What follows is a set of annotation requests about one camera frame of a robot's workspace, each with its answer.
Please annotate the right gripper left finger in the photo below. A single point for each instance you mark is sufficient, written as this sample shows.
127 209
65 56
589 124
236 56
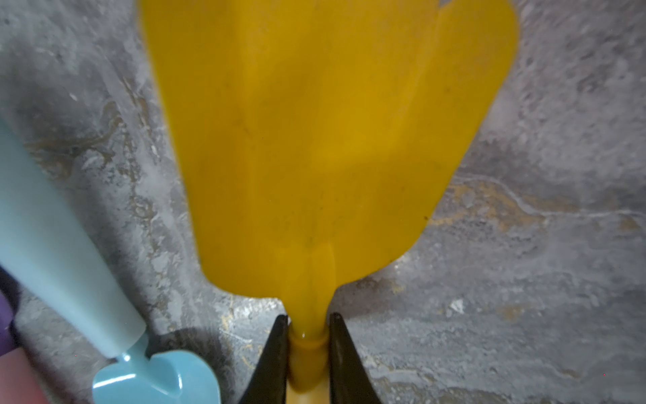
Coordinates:
269 379

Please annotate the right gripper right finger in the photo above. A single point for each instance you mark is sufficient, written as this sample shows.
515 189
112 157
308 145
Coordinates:
349 381

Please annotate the yellow shovel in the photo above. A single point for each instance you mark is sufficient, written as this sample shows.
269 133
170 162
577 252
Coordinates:
315 138

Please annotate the pointed light blue trowel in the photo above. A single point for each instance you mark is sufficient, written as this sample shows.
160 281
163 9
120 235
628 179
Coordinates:
45 248

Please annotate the purple shovel pink handle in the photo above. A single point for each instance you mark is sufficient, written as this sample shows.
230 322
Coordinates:
18 381

